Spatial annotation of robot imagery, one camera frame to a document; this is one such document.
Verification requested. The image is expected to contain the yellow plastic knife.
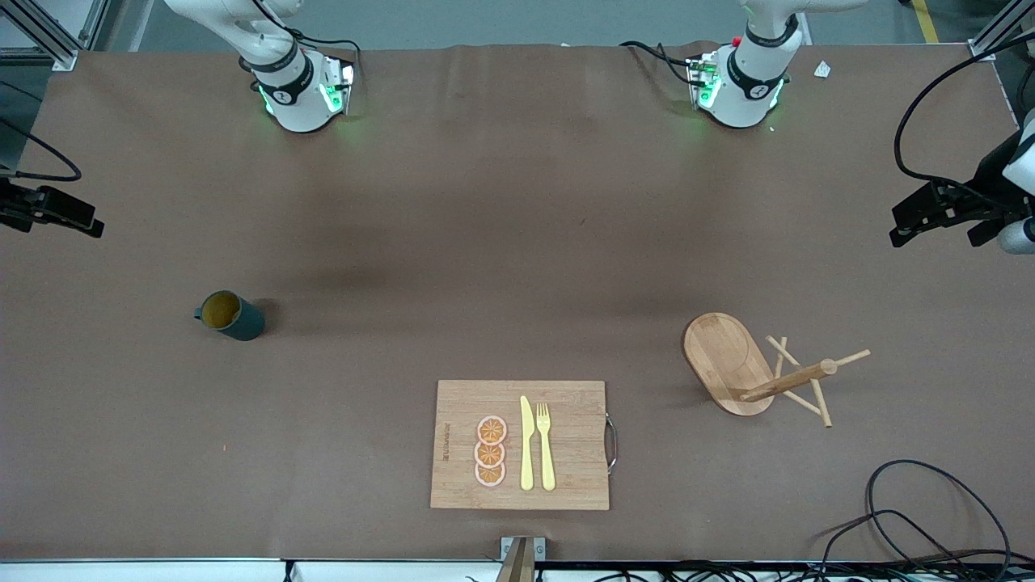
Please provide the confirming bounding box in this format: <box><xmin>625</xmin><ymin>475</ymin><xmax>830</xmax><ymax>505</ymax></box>
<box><xmin>519</xmin><ymin>395</ymin><xmax>535</xmax><ymax>491</ymax></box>

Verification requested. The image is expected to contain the dark teal ribbed cup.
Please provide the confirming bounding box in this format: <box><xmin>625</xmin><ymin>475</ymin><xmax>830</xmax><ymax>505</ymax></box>
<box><xmin>193</xmin><ymin>289</ymin><xmax>267</xmax><ymax>342</ymax></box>

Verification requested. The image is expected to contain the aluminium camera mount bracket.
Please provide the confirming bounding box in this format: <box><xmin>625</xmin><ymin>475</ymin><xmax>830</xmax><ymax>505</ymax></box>
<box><xmin>495</xmin><ymin>535</ymin><xmax>547</xmax><ymax>582</ymax></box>

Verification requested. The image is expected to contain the yellow plastic fork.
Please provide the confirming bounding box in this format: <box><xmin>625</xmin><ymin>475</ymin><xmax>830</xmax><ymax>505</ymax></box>
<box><xmin>536</xmin><ymin>402</ymin><xmax>557</xmax><ymax>491</ymax></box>

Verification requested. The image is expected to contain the black cable bundle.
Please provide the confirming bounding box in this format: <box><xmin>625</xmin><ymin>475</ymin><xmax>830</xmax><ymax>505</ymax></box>
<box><xmin>550</xmin><ymin>560</ymin><xmax>1035</xmax><ymax>582</ymax></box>

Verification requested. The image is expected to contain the brown table cover sheet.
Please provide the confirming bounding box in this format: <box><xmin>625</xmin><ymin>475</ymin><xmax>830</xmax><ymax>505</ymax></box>
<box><xmin>0</xmin><ymin>40</ymin><xmax>1035</xmax><ymax>564</ymax></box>

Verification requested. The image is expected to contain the black arm base cable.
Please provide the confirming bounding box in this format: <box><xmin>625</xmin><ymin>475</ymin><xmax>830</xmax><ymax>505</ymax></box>
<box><xmin>619</xmin><ymin>40</ymin><xmax>698</xmax><ymax>86</ymax></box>
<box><xmin>287</xmin><ymin>28</ymin><xmax>362</xmax><ymax>82</ymax></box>

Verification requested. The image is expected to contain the wooden mug tree stand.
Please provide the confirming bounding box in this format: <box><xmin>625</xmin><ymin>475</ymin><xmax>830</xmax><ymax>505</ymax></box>
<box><xmin>683</xmin><ymin>312</ymin><xmax>872</xmax><ymax>428</ymax></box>

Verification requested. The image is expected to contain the black looped cable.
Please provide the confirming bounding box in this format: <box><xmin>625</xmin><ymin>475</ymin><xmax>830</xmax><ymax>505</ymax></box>
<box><xmin>817</xmin><ymin>509</ymin><xmax>963</xmax><ymax>582</ymax></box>
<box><xmin>865</xmin><ymin>459</ymin><xmax>1013</xmax><ymax>579</ymax></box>

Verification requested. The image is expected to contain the aluminium frame profile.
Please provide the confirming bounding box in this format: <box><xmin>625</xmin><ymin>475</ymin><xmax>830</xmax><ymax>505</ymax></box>
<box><xmin>0</xmin><ymin>0</ymin><xmax>110</xmax><ymax>71</ymax></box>
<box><xmin>966</xmin><ymin>0</ymin><xmax>1035</xmax><ymax>59</ymax></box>

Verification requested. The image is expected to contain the bamboo cutting board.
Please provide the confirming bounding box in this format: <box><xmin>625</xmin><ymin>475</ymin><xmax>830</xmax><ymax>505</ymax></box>
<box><xmin>429</xmin><ymin>380</ymin><xmax>619</xmax><ymax>511</ymax></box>

